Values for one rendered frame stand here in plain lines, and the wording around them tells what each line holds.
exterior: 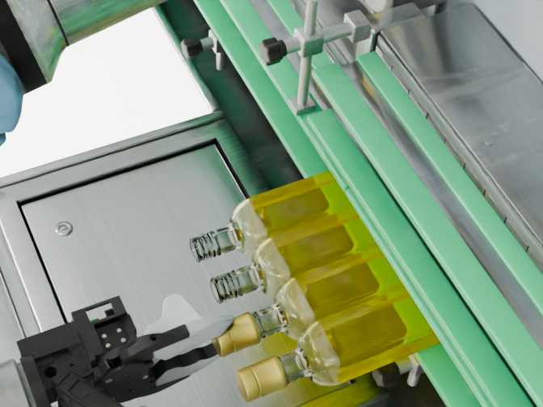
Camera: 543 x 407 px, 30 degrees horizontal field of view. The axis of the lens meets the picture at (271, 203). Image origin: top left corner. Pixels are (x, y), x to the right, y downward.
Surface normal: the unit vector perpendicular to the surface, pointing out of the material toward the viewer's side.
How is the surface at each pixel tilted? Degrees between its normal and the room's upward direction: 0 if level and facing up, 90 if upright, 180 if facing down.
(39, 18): 131
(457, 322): 90
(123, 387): 90
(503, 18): 0
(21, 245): 90
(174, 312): 84
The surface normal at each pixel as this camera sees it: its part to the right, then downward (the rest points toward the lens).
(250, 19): 0.04, -0.61
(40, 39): 0.93, 0.16
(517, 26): -0.90, 0.31
